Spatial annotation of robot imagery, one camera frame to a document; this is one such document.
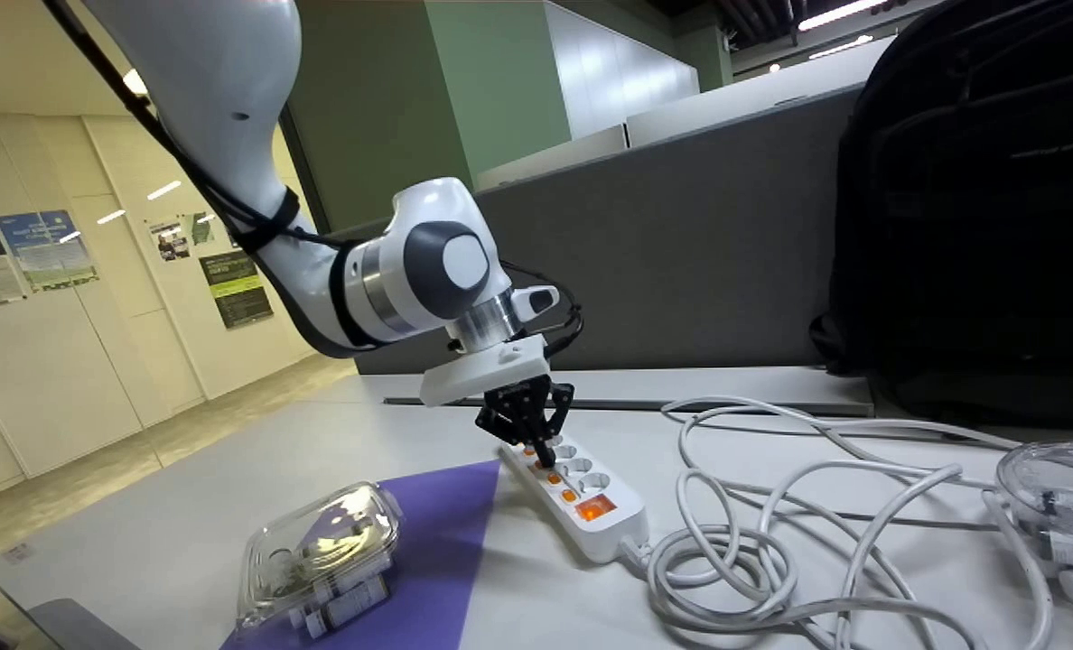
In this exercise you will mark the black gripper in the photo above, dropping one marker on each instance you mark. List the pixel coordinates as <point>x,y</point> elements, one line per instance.
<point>521,413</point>

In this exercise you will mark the white multi-socket power strip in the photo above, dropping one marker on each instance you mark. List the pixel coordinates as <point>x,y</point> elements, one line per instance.
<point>588,500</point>

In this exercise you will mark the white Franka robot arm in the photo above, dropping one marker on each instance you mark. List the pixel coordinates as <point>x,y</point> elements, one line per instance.
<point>211,94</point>

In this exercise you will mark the grey desk partition panel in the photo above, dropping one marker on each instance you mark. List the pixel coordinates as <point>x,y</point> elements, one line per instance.
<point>700,264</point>

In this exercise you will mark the clear plastic marker package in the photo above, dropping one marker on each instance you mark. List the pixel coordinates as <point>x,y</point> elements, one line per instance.
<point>322,562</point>

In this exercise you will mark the green pillar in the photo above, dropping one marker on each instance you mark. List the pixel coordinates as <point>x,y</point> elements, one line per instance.
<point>484,86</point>

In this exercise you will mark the black backpack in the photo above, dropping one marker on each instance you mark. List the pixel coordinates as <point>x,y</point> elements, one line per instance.
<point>979,240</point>

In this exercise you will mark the dark grey flat object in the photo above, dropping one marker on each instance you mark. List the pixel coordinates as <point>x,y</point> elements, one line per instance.
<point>75,629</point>

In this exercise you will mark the long ceiling light tube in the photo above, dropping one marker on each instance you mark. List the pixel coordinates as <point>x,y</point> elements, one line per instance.
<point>842,12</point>

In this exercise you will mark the clear plastic bag with items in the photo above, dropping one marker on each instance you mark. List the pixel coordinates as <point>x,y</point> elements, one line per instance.
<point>1071,518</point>

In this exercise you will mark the square ceiling light panel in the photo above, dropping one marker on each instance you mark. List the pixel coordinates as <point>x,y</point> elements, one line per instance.
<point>133,86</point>

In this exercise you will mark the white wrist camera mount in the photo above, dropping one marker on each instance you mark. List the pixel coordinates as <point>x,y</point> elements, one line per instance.
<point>484,364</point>

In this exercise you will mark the dark green wall poster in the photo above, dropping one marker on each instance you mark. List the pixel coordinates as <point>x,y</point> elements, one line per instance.
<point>233,295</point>

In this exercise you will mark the small green wall notice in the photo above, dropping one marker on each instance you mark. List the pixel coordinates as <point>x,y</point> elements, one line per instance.
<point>203,230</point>

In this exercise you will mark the small dark wall notice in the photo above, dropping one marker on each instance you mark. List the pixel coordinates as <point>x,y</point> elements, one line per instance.
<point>172,242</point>

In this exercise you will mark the blue green wall poster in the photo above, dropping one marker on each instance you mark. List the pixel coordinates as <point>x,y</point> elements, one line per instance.
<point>51,252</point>

